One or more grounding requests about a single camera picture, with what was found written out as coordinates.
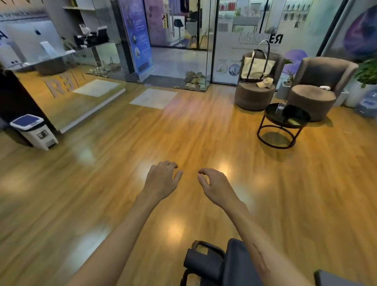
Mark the person's right hand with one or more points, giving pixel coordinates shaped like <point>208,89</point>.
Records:
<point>216,186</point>

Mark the person's left hand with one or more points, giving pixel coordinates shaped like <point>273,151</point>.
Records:
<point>159,182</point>

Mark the person's left thumb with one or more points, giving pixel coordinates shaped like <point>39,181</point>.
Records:
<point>177,177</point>

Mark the person's right thumb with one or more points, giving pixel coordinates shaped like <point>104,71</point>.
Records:
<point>203,183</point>

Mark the person's left forearm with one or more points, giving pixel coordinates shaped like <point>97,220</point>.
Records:
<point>116,243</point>

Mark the person's right forearm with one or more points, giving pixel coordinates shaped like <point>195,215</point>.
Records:
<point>265,249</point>

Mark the black bag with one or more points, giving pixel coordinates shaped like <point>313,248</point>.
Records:
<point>218,264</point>

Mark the round black side table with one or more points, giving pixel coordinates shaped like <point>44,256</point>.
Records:
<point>282,123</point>

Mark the pile of sandals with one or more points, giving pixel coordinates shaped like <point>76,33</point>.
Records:
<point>195,79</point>

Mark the clear drinking glass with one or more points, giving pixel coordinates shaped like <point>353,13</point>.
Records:
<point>282,106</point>

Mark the brown armchair with tote bag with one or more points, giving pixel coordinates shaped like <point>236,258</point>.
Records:
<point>256,85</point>

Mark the beige cap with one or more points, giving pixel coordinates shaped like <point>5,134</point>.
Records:
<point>265,83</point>

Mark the small white planter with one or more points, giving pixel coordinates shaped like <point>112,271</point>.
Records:
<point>284,87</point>

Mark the cream tote bag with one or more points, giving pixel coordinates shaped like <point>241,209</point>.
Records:
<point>257,67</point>

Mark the glass door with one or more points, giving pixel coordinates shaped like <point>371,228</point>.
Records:
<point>193,44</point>

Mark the blue roll-up banner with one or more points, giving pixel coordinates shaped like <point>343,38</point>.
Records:
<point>137,36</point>

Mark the black bar stool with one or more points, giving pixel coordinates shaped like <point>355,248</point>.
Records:
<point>179,31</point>

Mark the white pedal trash bin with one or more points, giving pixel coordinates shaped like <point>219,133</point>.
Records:
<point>34,131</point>

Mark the reception desk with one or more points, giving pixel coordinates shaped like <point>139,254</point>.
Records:
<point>56,85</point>

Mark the small white object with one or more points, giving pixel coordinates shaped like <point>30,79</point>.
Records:
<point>325,87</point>

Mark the black desk organizer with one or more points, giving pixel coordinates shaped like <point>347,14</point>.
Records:
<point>91,36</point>

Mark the blue water jug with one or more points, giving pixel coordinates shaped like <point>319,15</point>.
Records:
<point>367,104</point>

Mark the potted green plant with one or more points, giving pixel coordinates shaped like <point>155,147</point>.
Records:
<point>362,79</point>

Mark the white computer monitor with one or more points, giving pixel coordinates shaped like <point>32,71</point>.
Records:
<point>31,39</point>

